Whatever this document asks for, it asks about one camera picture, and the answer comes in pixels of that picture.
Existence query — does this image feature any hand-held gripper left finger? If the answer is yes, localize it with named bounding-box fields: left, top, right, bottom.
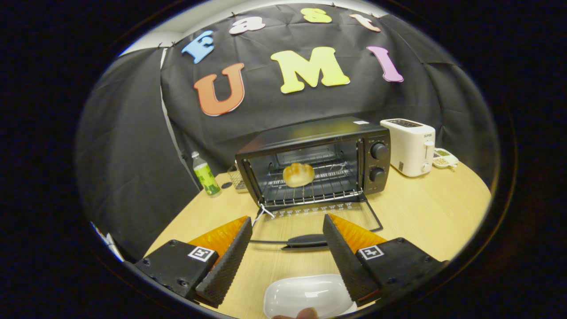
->
left=133, top=216, right=253, bottom=309

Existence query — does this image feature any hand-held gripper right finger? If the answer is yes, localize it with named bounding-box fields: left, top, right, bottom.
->
left=322, top=214, right=448, bottom=307

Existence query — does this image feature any golden bread bun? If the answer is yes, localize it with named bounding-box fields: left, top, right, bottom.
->
left=283, top=163, right=315, bottom=188

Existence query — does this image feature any black toaster oven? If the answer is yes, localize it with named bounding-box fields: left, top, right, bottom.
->
left=235, top=116, right=392, bottom=249

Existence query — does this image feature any white pop-up toaster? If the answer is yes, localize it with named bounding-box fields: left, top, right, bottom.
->
left=380, top=118, right=436, bottom=178

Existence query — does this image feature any white square plate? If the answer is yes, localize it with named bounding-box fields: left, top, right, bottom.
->
left=264, top=274, right=357, bottom=319

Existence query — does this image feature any small clear glass cup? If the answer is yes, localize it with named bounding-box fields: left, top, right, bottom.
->
left=227, top=165, right=249, bottom=193

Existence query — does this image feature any green label drink bottle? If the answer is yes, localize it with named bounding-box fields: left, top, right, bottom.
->
left=191, top=152, right=221, bottom=197

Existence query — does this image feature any white divided snack dish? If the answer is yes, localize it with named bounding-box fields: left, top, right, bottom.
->
left=432, top=148, right=459, bottom=169

